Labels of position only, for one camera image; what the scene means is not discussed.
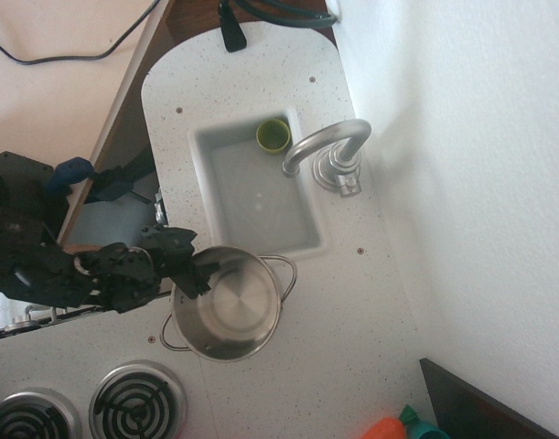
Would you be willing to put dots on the grey sink basin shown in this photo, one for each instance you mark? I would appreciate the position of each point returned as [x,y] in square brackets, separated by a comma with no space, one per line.
[248,201]

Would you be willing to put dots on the blue clamp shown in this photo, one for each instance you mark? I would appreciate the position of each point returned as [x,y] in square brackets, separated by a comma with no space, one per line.
[66,174]

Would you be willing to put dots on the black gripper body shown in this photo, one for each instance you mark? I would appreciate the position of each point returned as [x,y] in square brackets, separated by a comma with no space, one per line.
[125,278]

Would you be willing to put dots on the stainless steel pot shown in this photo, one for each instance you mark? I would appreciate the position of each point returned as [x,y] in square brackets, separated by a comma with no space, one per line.
[239,314]

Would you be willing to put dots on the dark board corner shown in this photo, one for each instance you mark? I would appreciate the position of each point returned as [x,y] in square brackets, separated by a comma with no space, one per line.
[463,411]

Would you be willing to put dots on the stove burner coil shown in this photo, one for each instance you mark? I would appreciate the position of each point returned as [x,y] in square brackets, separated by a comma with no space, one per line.
[39,413]
[140,399]

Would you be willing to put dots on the orange toy carrot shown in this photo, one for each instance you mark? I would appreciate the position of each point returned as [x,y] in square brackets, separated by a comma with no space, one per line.
[388,428]

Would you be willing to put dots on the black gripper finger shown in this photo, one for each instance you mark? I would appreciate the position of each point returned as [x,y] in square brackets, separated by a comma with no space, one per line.
[193,279]

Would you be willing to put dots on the silver stove knob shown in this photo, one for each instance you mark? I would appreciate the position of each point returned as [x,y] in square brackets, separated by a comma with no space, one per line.
[22,323]

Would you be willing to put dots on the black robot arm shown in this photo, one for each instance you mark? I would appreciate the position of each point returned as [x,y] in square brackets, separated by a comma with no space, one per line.
[35,271]

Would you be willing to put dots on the silver toy faucet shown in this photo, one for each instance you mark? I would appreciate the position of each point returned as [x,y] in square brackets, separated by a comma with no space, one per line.
[336,152]

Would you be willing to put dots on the right stove burner coil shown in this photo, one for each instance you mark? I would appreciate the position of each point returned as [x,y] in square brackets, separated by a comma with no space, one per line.
[140,399]

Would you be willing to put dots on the teal plastic cup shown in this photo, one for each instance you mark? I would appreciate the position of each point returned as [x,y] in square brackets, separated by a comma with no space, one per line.
[415,428]

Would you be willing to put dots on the green plastic cup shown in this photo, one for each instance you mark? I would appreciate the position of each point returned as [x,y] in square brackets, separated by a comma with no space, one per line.
[273,136]

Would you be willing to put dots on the left stove burner coil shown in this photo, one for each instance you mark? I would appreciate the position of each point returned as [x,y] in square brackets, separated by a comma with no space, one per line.
[39,413]

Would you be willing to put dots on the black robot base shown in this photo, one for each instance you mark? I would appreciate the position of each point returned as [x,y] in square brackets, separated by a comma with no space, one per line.
[23,184]

